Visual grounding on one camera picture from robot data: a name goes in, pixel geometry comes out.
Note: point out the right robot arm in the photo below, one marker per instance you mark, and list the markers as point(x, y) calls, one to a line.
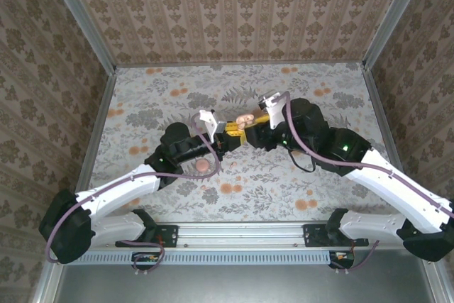
point(397, 186)

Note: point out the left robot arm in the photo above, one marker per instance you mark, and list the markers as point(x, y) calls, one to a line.
point(117, 189)

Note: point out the round pink disc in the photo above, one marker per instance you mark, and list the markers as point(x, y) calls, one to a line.
point(202, 165)

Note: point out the floral tablecloth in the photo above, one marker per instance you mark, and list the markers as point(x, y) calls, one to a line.
point(159, 97)

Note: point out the grey metal panel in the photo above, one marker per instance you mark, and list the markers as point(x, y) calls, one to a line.
point(241, 285)

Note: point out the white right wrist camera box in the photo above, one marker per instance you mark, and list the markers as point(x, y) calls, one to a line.
point(273, 111)

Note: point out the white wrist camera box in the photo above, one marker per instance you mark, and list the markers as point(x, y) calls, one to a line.
point(273, 111)
point(211, 122)

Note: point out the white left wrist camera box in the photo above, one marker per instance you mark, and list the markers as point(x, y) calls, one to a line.
point(211, 122)

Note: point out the aluminium side rail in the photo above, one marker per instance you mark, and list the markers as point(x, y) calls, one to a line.
point(383, 118)
point(100, 118)

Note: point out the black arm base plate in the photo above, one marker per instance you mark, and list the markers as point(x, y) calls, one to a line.
point(314, 235)
point(166, 235)

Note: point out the aluminium mounting rail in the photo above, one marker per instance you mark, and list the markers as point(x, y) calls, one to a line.
point(241, 235)

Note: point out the aluminium frame post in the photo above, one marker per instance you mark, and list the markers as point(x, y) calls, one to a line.
point(394, 15)
point(84, 22)

